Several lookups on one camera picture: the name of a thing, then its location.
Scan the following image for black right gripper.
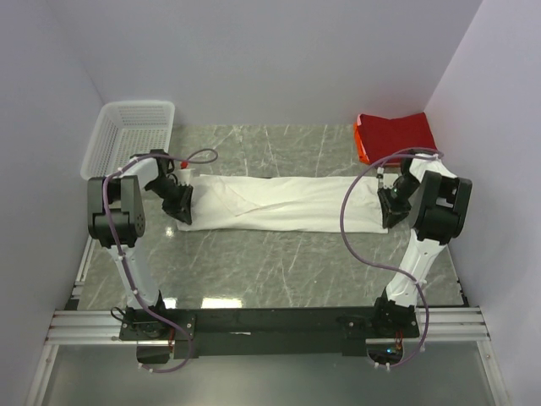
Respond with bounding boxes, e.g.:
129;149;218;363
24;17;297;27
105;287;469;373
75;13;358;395
377;174;420;228

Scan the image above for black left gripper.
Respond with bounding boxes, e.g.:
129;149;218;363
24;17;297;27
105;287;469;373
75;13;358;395
146;178;194;225

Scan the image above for white t shirt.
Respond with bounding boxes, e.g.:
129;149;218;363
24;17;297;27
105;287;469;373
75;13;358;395
175;172;390;235

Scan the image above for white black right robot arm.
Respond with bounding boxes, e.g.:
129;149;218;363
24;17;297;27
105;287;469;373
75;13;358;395
370;149;473;337

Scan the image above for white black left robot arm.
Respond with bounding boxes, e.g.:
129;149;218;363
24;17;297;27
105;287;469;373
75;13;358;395
87;149;194;340

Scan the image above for folded red t shirt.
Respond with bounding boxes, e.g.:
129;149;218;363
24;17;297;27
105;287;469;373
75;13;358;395
362;112;436;163

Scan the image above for white plastic basket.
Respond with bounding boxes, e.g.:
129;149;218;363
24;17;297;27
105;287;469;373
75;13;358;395
80;100;175;180

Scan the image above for black base crossbar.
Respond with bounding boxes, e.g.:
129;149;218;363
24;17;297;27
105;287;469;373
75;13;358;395
119;307;420;359

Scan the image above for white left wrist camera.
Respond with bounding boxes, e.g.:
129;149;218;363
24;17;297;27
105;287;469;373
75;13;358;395
176;162;197;186

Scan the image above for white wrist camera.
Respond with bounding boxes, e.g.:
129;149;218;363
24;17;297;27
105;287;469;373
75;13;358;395
376;167;387;189
176;162;197;186

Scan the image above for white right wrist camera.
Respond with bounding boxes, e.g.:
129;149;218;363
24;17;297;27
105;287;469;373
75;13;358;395
376;167;387;189

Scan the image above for aluminium rail frame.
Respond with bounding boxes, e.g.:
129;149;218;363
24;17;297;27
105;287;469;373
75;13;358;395
26;262;511;405

